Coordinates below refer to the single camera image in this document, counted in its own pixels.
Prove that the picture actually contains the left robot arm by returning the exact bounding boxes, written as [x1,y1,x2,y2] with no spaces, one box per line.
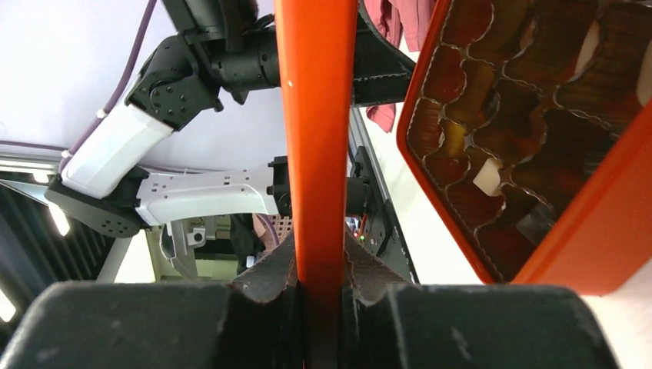
[45,1,415,238]

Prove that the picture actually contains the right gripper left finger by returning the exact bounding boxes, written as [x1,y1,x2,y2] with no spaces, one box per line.
[0,239,307,369]

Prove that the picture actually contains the orange box lid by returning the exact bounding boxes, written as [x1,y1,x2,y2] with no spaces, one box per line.
[274,1,358,368]

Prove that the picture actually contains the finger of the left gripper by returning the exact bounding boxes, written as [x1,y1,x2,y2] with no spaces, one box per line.
[351,7,415,108]

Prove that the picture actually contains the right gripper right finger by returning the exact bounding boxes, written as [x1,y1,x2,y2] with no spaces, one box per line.
[341,231,620,369]

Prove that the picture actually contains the pink cloth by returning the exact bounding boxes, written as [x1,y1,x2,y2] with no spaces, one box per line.
[364,0,439,135]

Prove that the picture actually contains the orange chocolate box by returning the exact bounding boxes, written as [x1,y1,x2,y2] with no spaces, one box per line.
[396,1,651,295]

